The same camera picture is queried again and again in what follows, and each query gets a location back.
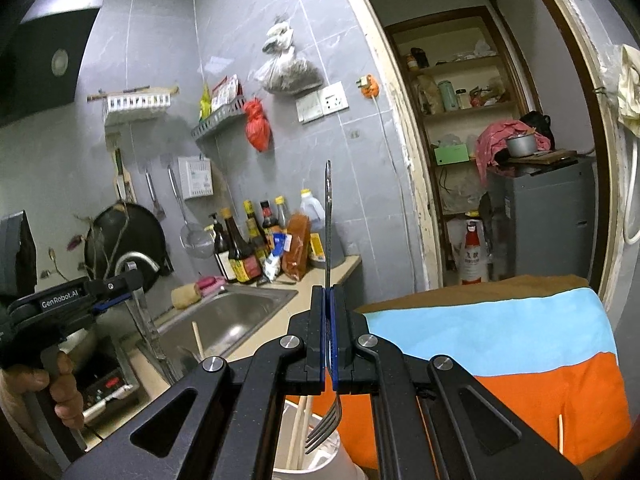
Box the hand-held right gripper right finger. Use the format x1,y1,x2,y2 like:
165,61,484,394
330,284,584,480

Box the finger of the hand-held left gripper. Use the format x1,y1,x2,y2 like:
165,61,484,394
90,292,135,315
84,266,147,299

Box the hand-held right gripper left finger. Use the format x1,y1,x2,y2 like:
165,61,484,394
62,285,334,480

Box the metal fork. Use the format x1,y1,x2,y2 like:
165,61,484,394
304,160,344,456

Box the white plastic utensil holder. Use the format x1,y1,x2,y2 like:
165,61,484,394
272,396,369,480

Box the person's left hand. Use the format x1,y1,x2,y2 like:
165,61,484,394
4,350,87,432

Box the metal faucet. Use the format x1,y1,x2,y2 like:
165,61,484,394
112,252,177,377

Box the dried plant branch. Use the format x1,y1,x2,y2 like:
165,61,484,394
40,200,132,282

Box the black wok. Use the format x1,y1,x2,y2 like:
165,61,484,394
84,202,174,281

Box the yellow sponge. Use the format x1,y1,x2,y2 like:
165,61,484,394
171,284,204,310

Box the beige kitchen counter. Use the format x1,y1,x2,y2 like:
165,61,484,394
82,254,363,453

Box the induction cooker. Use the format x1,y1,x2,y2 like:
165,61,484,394
75,335,142,427

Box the metal spatula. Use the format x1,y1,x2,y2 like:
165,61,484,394
144,170,166,221

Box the metal mesh strainer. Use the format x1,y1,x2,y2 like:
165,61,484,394
167,165,216,260

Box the stainless steel sink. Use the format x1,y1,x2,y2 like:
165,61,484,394
137,285,300,377

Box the pink scrub cloth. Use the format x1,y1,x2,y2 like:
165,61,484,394
196,275,227,295

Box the blue white food packet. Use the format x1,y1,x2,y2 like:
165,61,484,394
262,232,294,281

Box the orange food packet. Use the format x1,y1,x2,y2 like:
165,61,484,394
281,212,312,281

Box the dark pump bottle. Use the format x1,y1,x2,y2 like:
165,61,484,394
210,212,236,284

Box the dark sauce bottle yellow label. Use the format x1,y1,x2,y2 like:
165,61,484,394
222,208,262,284

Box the slim green sauce bottle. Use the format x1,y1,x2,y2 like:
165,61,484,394
243,200,271,266

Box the red-capped sauce bottle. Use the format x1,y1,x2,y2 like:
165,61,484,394
260,201,281,236

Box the large oil jug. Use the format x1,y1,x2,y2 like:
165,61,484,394
300,188,345,269

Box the red bottle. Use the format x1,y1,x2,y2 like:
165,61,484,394
460,217,490,285

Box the striped tablecloth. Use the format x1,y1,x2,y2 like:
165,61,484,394
310,274,632,480

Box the red plastic bag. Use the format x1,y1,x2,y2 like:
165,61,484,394
243,99,273,154

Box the row of snack packets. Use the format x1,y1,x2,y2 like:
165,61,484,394
199,74,241,121

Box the green box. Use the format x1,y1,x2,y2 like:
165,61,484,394
433,144,471,166

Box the black range hood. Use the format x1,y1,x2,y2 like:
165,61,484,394
0,7,102,129

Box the grey washing machine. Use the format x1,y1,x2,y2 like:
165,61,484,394
487,157,599,279

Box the red cloth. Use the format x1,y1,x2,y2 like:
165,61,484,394
475,120,547,186

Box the small metal cooking pot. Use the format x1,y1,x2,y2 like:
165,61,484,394
506,133,537,159

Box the green thermos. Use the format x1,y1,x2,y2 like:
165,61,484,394
439,80,460,113

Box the clear bag of dried goods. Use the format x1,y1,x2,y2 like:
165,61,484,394
254,50,325,96

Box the dark wooden board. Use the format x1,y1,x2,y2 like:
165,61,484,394
505,150,581,165

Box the wooden shelf unit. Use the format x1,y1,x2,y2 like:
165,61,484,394
384,6,532,287

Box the black bag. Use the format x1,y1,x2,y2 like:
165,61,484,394
520,111,556,151

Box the white plastic bag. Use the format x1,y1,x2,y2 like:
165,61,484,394
263,20,295,54

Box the cream rubber gloves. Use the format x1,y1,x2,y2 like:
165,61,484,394
617,44,640,136

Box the white wall box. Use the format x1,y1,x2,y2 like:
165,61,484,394
178,156,215,201

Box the white wall basket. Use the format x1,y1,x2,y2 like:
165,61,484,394
102,91,174,124

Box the grey wall shelf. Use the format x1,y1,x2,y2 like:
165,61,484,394
191,95,249,144

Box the wooden-handled knife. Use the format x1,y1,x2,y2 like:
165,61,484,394
87,84,179,103

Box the wall light switch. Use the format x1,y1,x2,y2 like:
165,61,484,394
296,92,324,124

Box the worn white door frame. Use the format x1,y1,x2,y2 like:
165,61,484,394
330,0,640,292

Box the wall power socket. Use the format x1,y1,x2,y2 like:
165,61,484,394
320,81,349,114

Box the orange wall plug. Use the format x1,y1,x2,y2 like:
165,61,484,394
355,74,381,100

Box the white hose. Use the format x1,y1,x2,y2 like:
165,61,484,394
622,135,640,246

